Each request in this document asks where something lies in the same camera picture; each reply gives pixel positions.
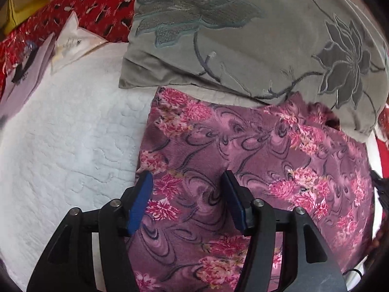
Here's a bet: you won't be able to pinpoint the purple floral fleece garment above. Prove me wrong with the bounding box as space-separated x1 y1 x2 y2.
128 87 374 291

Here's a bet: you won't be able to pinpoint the white quilted mattress cover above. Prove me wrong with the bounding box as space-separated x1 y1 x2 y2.
1 43 260 289

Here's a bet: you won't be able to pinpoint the lilac plastic package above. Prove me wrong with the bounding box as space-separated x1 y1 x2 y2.
1 33 55 125

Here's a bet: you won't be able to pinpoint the grey floral embroidered pillow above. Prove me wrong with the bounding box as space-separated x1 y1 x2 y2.
119 0 388 141

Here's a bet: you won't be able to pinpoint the red patterned pillow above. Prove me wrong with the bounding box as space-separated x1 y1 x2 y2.
1 0 134 92

